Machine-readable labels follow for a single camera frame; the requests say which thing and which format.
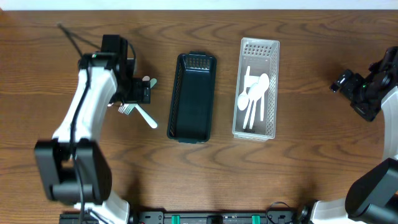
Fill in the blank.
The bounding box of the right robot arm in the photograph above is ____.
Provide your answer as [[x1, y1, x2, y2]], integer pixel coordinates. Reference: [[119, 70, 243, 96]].
[[297, 46, 397, 224]]

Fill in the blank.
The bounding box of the left black cable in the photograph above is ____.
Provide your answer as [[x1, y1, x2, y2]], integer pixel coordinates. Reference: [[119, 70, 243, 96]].
[[57, 23, 103, 224]]

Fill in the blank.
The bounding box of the white spoon bowl down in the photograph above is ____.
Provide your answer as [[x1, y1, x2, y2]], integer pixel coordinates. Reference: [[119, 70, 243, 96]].
[[238, 66, 251, 111]]

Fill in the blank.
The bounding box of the mint green plastic fork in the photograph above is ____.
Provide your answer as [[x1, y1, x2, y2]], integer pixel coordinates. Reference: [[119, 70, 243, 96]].
[[130, 78, 157, 106]]

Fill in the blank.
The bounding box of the white spoon horizontal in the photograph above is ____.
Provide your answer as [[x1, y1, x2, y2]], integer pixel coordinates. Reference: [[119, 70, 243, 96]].
[[249, 83, 264, 129]]

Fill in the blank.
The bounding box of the white spoon bowl up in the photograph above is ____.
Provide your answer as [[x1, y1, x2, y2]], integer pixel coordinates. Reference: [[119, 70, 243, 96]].
[[243, 83, 258, 129]]

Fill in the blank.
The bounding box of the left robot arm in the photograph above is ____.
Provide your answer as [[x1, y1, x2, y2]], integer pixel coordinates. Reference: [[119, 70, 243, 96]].
[[34, 34, 158, 223]]

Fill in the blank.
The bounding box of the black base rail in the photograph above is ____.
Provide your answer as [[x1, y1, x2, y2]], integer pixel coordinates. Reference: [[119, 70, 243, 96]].
[[58, 202, 312, 224]]

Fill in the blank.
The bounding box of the white spoon clear basket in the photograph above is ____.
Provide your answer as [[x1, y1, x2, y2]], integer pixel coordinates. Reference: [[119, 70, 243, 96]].
[[258, 73, 270, 121]]

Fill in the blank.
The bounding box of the clear plastic basket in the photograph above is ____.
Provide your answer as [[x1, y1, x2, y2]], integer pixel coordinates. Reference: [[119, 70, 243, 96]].
[[232, 37, 280, 141]]

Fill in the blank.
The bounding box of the white label in clear basket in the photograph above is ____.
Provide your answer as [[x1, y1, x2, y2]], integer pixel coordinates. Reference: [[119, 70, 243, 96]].
[[244, 75, 259, 88]]

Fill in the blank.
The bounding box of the white plastic fork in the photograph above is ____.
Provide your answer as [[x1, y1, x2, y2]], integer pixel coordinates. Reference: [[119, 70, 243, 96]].
[[135, 104, 158, 129], [118, 76, 150, 115]]

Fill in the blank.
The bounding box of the dark green plastic basket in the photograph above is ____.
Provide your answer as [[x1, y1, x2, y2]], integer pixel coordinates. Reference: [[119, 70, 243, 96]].
[[167, 52, 217, 144]]

